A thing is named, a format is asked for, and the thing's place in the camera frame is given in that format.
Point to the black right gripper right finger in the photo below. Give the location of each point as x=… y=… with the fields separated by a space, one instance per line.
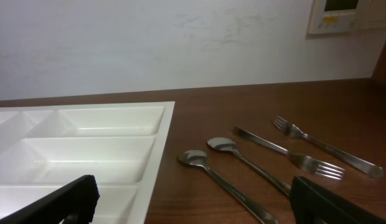
x=313 y=204

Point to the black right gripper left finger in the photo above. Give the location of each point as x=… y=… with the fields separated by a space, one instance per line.
x=72 y=203

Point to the steel fork tines down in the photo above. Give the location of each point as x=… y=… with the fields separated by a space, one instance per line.
x=308 y=164

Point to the steel fork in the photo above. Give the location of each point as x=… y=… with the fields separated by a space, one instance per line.
x=293 y=131

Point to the steel spoon tray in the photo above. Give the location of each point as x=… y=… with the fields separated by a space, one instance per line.
x=198 y=158

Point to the white plastic cutlery tray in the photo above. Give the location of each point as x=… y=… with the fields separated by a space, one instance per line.
x=43 y=148

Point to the white wall control panel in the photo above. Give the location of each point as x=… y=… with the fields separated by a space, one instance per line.
x=335 y=16

